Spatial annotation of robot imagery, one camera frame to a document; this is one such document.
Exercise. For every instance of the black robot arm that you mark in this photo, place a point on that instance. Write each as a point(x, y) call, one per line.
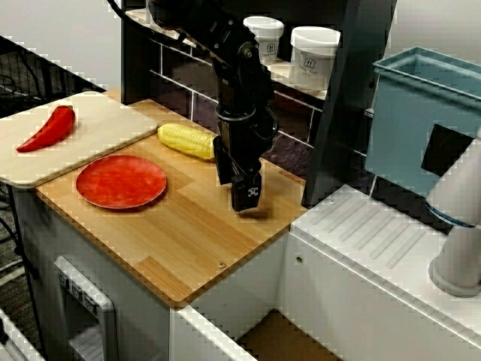
point(225, 45)

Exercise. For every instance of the grey metal cylinder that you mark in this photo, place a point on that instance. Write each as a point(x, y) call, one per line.
point(454, 195)

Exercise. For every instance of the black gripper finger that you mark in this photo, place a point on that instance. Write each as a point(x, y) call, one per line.
point(224, 165)
point(246, 193)

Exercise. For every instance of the red round plate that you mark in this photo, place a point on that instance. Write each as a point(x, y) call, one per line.
point(120, 182)

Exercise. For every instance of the dark tiled kitchen hutch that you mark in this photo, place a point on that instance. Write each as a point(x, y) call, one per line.
point(353, 113)

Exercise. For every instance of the red toy pepper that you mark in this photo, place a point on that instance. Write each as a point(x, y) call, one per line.
point(49, 129)

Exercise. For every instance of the white lidded jar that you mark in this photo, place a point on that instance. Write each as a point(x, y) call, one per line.
point(313, 60)
point(268, 37)

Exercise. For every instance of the black square patch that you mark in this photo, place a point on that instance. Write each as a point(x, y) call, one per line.
point(445, 150)

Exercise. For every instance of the white toy kitchen unit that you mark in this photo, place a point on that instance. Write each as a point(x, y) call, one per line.
point(338, 229)

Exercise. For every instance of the grey appliance door panel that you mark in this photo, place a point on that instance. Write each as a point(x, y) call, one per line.
point(84, 308)

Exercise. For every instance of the yellow toy corn cob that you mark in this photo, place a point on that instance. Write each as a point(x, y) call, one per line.
point(184, 141)

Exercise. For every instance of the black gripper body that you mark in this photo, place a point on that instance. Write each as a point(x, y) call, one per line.
point(244, 139)

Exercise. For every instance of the light wooden cutting board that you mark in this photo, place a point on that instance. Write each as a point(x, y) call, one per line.
point(105, 124)

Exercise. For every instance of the teal plastic bin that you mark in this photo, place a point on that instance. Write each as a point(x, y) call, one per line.
point(402, 124)

